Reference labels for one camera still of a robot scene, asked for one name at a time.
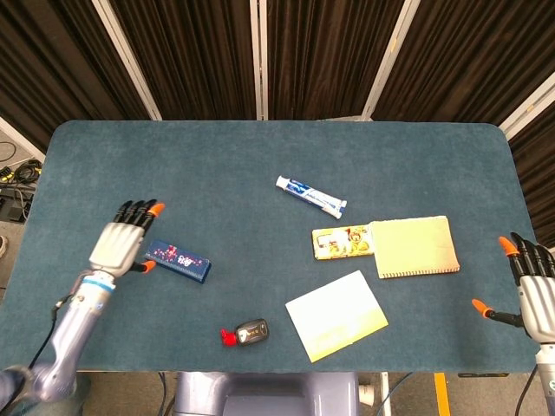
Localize brown spiral notebook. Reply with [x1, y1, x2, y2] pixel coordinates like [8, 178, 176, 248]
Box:
[368, 215, 461, 280]

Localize black ink bottle red cap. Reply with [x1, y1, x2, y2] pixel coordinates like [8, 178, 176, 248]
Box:
[219, 318, 271, 349]

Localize white yellow Lexicon book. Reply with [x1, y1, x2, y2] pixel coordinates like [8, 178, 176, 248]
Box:
[284, 270, 390, 364]

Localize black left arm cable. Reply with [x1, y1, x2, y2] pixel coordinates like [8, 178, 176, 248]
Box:
[28, 294, 74, 369]

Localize dark curtain partition panel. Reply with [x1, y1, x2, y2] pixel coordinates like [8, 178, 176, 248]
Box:
[498, 73, 555, 250]
[363, 0, 555, 131]
[0, 0, 162, 153]
[108, 0, 264, 121]
[259, 0, 420, 121]

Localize white blue toothpaste tube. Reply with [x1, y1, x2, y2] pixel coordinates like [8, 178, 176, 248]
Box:
[275, 174, 349, 218]

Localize yellow floor tape strip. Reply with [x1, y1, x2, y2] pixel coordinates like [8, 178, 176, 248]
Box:
[434, 372, 450, 416]

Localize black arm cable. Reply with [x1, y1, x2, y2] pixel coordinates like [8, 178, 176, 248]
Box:
[508, 367, 539, 416]
[28, 294, 74, 369]

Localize blue box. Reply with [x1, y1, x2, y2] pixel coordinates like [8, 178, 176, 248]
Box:
[144, 238, 212, 285]

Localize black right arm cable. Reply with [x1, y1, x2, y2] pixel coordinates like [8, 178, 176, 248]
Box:
[508, 367, 539, 416]

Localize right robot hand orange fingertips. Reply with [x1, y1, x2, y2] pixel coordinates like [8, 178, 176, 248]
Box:
[471, 232, 555, 346]

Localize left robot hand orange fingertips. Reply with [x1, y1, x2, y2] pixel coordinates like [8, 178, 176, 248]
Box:
[88, 198, 167, 278]

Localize black cable bundle yellow plugs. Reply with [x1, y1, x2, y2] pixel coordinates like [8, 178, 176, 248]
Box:
[0, 158, 43, 186]

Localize grey robot torso base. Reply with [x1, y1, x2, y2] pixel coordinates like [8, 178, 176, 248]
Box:
[173, 371, 361, 416]

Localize white plastic pipe fitting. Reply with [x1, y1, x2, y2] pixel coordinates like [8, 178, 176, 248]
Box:
[358, 380, 375, 408]

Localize black floor pedal box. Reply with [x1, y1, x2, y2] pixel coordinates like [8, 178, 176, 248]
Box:
[0, 185, 35, 224]

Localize blue felt table cloth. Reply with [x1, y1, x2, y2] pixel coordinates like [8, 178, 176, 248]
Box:
[0, 120, 543, 374]

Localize yellow curry roux box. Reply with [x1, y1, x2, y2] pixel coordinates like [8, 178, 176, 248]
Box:
[311, 223, 376, 263]

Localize white table leg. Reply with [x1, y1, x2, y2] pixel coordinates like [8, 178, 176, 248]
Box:
[379, 371, 393, 416]

